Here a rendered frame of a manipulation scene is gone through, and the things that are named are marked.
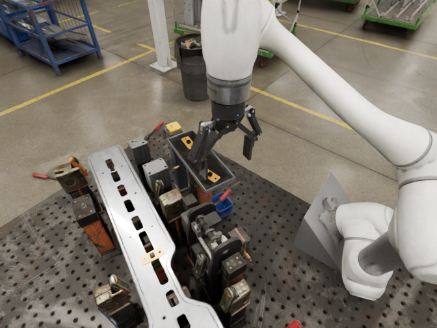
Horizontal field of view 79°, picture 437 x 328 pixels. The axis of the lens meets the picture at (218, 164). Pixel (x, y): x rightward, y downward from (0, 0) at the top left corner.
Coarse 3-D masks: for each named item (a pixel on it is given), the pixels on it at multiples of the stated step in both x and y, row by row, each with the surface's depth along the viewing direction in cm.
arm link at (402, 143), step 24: (264, 0) 55; (264, 24) 55; (264, 48) 61; (288, 48) 59; (312, 72) 58; (336, 96) 56; (360, 96) 56; (360, 120) 56; (384, 120) 55; (384, 144) 57; (408, 144) 56
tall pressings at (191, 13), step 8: (184, 0) 447; (192, 0) 444; (200, 0) 460; (184, 8) 455; (192, 8) 452; (200, 8) 469; (184, 16) 466; (192, 16) 460; (200, 16) 478; (192, 24) 468
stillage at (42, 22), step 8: (0, 0) 479; (16, 0) 456; (24, 0) 458; (32, 0) 502; (8, 8) 457; (16, 8) 455; (24, 8) 460; (40, 8) 467; (0, 16) 432; (8, 16) 493; (16, 16) 517; (40, 16) 521; (0, 24) 463; (16, 24) 472; (32, 24) 517; (40, 24) 517; (48, 24) 514; (0, 32) 485; (8, 32) 449; (16, 32) 488; (24, 32) 488; (32, 32) 488
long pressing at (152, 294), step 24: (96, 168) 133; (120, 168) 133; (144, 192) 122; (120, 216) 114; (144, 216) 114; (120, 240) 106; (168, 240) 105; (168, 264) 98; (144, 288) 93; (168, 288) 93; (168, 312) 88; (192, 312) 88; (216, 312) 88
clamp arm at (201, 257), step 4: (200, 252) 92; (200, 256) 91; (204, 256) 90; (196, 260) 93; (200, 260) 91; (204, 260) 90; (196, 264) 96; (200, 264) 92; (204, 264) 92; (196, 268) 97; (200, 268) 93; (204, 268) 94; (196, 272) 96; (200, 272) 95; (204, 272) 97
